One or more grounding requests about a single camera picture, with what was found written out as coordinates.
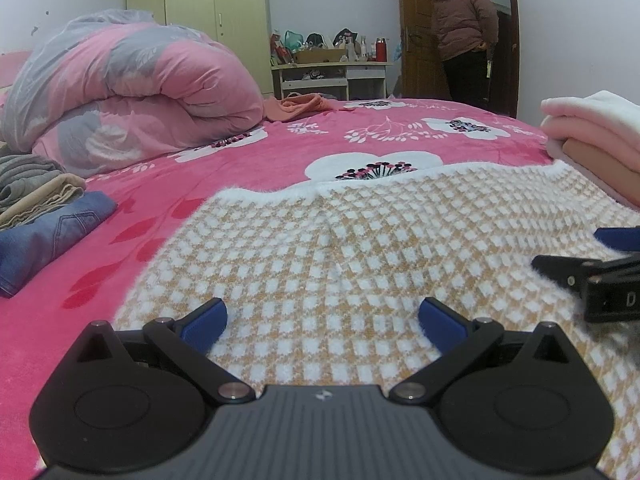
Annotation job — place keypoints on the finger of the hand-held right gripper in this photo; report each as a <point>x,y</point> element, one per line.
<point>560,266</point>
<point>620,238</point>

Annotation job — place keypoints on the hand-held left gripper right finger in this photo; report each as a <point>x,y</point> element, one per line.
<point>440,320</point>

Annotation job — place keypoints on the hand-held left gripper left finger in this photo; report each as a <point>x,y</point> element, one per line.
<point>205,320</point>

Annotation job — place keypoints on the beige white checked knit sweater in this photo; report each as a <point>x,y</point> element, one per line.
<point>350,260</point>

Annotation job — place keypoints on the stack of folded pale clothes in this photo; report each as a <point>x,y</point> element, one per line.
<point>600,135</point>

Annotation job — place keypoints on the stack of folded pink garments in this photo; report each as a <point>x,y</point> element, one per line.
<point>600,165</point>

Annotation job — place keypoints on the pink floral blanket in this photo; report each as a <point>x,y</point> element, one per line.
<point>200,170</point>

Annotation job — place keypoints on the blue jeans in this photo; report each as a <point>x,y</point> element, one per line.
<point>50,240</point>

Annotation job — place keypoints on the tan folded trousers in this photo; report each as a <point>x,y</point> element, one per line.
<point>50,195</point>

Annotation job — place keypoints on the grey knit garment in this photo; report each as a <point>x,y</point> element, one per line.
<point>25,180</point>

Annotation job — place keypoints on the salmon cloth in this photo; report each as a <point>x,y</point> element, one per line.
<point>295,107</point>

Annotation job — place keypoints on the folded pink grey quilt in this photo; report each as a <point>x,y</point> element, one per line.
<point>150,85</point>

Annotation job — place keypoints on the pale wooden desk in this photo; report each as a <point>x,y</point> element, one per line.
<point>365,72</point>

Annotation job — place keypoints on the red thermos bottle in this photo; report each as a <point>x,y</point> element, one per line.
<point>381,51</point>

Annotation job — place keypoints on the red packet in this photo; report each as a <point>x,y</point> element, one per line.
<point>280,52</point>

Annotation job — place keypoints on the white plastic bottle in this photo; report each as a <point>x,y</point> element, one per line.
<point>364,49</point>

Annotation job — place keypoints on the cardboard box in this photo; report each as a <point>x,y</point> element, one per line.
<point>320,56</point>

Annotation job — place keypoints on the teal bag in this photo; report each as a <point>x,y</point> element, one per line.
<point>294,40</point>

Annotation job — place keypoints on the brown wooden door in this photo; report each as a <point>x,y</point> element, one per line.
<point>415,10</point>

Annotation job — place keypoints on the black white bag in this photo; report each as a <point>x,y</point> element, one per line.
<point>345,36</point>

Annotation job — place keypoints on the small black bag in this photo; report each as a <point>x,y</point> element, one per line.
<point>315,40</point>

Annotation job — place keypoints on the pale yellow wardrobe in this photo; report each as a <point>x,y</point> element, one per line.
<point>240,10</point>

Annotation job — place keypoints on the pink cream padded headboard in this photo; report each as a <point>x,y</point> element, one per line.
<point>10,67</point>

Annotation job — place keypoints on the dark brown door frame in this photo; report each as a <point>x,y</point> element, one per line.
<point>510,60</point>

